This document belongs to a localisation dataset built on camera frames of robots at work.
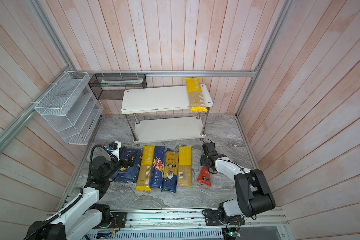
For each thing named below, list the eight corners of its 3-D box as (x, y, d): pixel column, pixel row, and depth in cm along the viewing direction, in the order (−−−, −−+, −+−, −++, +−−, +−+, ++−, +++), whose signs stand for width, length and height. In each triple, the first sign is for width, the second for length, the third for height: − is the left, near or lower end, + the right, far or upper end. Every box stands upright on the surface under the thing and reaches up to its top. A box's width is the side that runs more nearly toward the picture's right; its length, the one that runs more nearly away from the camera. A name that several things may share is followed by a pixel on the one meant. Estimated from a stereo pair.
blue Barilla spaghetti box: (150, 188, 85) (149, 186, 82) (154, 149, 101) (154, 146, 99) (163, 188, 85) (162, 186, 82) (165, 149, 101) (165, 146, 99)
